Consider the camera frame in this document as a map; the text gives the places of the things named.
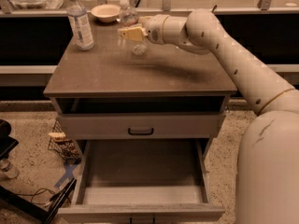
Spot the snack package in basket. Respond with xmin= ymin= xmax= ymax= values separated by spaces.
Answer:
xmin=49 ymin=133 xmax=71 ymax=144

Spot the blue tape cross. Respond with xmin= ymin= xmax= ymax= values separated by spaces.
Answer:
xmin=53 ymin=160 xmax=80 ymax=189

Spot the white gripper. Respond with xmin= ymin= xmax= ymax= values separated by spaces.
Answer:
xmin=118 ymin=14 xmax=169 ymax=45

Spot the white bowl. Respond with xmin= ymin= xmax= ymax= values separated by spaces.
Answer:
xmin=91 ymin=4 xmax=121 ymax=23

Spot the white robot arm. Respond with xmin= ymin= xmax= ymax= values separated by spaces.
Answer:
xmin=118 ymin=9 xmax=299 ymax=224

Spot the open grey bottom drawer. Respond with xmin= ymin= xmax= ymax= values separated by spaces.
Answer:
xmin=59 ymin=139 xmax=224 ymax=224

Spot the clear plastic water bottle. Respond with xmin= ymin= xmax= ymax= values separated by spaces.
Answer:
xmin=117 ymin=0 xmax=147 ymax=55

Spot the labelled white-cap bottle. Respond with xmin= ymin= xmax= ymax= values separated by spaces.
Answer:
xmin=66 ymin=0 xmax=94 ymax=50

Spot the black bar left floor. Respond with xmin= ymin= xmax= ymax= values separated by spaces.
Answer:
xmin=42 ymin=178 xmax=77 ymax=224

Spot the grey drawer cabinet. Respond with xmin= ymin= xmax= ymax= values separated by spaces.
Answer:
xmin=44 ymin=22 xmax=236 ymax=151

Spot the black cable on floor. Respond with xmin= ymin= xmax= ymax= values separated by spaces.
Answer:
xmin=15 ymin=188 xmax=57 ymax=205

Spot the black drawer handle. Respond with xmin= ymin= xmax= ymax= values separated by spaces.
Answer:
xmin=128 ymin=127 xmax=154 ymax=135

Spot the clear bottle on floor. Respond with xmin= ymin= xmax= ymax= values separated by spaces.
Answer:
xmin=0 ymin=159 xmax=20 ymax=179

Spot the black chair base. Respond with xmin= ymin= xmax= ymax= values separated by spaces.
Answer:
xmin=0 ymin=119 xmax=19 ymax=160

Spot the black wire basket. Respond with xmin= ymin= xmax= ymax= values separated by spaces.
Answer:
xmin=48 ymin=121 xmax=80 ymax=161

